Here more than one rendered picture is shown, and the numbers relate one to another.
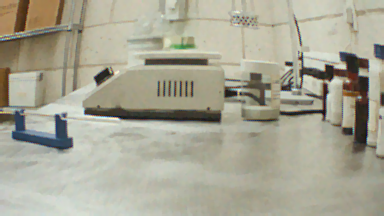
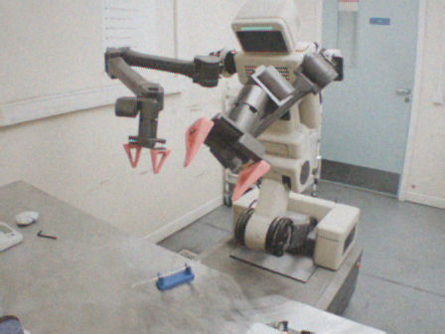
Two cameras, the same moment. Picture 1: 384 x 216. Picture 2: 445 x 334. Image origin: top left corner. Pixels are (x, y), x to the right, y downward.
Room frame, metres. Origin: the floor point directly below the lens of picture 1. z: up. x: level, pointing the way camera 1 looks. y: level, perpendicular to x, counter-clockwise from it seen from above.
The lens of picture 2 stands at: (1.20, -0.37, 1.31)
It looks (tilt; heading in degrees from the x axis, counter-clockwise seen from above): 19 degrees down; 125
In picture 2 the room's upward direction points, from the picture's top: straight up
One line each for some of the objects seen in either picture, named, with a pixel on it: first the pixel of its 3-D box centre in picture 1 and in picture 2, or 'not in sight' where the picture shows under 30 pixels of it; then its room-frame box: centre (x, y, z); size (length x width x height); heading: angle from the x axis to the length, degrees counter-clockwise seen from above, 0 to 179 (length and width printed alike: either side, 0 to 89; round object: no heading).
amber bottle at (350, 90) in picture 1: (353, 93); not in sight; (0.79, -0.22, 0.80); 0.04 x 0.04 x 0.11
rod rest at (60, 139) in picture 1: (39, 126); (175, 274); (0.66, 0.18, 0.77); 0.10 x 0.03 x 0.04; 71
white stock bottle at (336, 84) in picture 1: (342, 96); not in sight; (0.89, -0.23, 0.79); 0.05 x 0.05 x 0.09
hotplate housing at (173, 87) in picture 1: (157, 85); not in sight; (1.02, 0.05, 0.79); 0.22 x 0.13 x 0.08; 90
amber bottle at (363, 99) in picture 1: (363, 108); not in sight; (0.70, -0.22, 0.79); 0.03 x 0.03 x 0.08
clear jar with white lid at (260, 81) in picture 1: (261, 89); not in sight; (0.98, -0.09, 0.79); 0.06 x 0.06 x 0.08
